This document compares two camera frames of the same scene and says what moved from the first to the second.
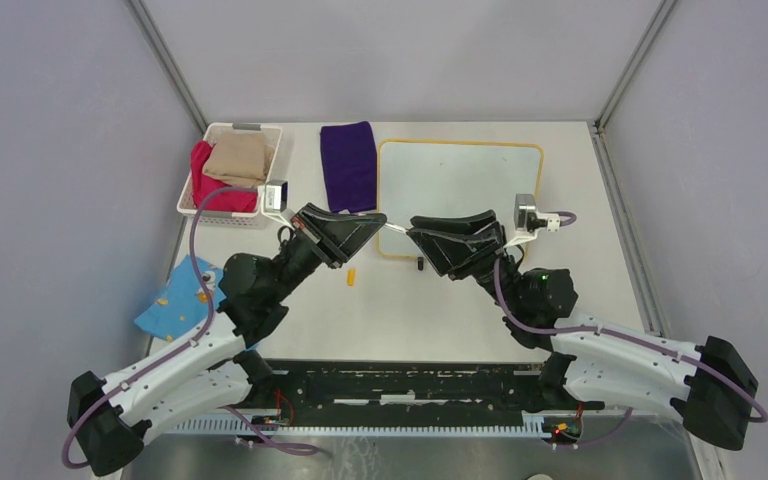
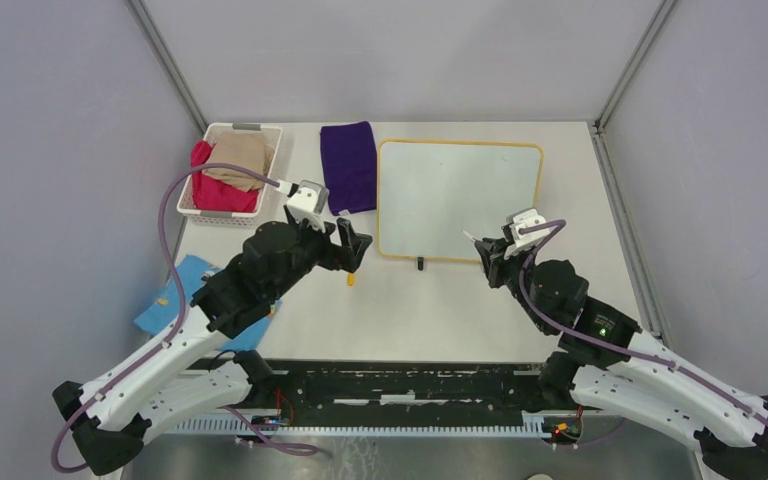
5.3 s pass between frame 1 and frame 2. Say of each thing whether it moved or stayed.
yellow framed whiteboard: stayed
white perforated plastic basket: stayed
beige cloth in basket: stayed
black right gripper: moved
